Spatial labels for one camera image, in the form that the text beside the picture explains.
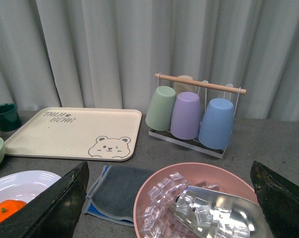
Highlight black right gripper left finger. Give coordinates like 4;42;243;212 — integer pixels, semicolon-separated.
0;161;89;238

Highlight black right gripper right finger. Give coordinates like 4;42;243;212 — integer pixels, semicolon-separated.
250;161;299;238

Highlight white plate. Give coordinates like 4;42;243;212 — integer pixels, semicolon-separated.
0;170;61;203

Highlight orange fruit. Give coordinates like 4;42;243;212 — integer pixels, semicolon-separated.
0;200;27;223

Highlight grey blue cloth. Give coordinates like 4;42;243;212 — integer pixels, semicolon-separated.
83;165;154;227

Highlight pink bowl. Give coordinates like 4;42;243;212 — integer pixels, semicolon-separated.
133;162;258;238

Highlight metal ice scoop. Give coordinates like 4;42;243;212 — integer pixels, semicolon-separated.
169;185;273;238

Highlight cream bear tray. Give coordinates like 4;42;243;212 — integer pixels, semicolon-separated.
5;107;142;162

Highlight blue cup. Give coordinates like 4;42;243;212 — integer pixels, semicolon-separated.
198;98;234;150

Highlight dark green mug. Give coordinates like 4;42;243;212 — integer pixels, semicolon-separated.
0;103;22;132

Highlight white cup rack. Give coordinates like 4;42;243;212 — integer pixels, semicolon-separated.
148;73;246;158

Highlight clear ice cubes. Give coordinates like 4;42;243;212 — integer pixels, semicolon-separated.
140;172;250;238

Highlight purple cup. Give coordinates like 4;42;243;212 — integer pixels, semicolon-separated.
170;92;201;140

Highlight green cup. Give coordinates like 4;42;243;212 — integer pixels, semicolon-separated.
145;86;176;131

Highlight beige cup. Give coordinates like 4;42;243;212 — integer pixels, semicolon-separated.
173;82;196;96

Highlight grey curtain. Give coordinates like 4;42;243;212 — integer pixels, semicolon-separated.
0;0;299;121

